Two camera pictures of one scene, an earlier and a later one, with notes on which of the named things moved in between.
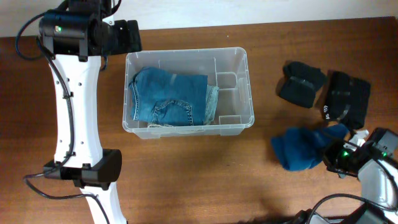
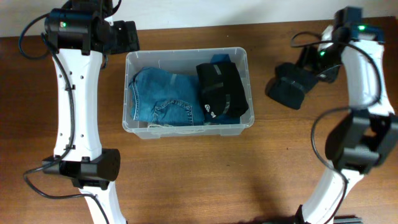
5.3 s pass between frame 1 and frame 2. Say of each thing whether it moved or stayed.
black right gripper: moved
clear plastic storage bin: stayed
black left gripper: stayed
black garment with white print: moved
